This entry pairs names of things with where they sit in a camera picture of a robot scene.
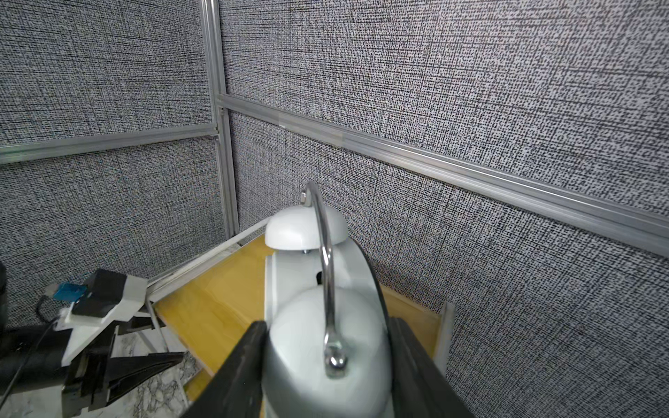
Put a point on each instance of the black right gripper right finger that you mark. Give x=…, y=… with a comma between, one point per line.
x=418, y=387

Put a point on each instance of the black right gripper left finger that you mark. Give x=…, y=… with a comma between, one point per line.
x=235, y=390

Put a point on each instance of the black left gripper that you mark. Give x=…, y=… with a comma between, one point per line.
x=95, y=380

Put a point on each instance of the white twin-bell alarm clock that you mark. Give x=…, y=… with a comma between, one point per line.
x=328, y=350

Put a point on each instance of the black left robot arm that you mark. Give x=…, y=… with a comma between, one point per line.
x=31, y=356

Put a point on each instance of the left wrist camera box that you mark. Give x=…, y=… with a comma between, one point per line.
x=105, y=297

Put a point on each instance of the wooden two-tier white-frame shelf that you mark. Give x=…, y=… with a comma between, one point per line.
x=211, y=313

